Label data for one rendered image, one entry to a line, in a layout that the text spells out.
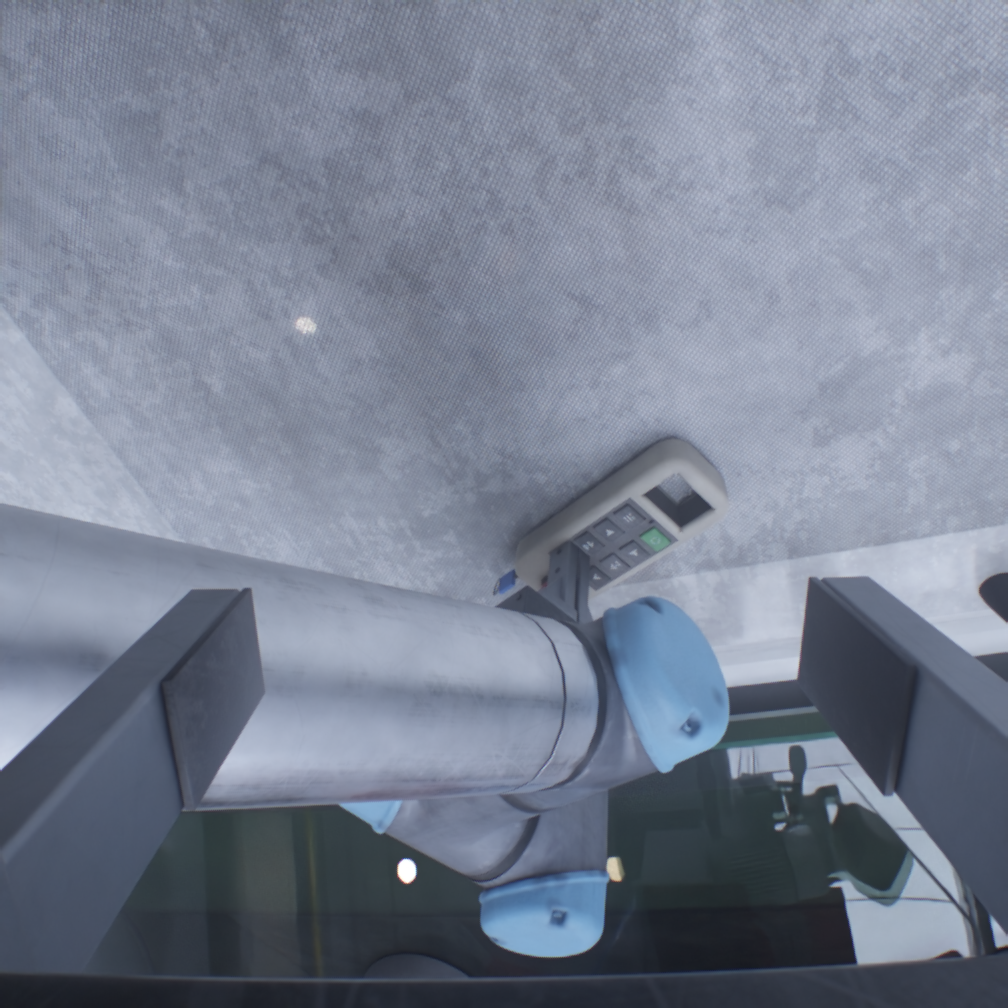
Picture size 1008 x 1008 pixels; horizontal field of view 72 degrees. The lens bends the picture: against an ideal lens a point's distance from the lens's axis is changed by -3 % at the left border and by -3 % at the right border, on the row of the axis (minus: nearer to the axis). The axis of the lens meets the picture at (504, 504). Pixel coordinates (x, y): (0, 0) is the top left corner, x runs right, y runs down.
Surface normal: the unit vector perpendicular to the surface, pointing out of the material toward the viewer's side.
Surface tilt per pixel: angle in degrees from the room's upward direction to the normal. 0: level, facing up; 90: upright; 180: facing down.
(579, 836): 87
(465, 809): 16
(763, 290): 0
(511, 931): 0
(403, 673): 78
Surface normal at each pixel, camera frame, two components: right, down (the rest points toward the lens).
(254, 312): -0.12, 0.63
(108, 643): 0.73, -0.29
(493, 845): 0.27, 0.27
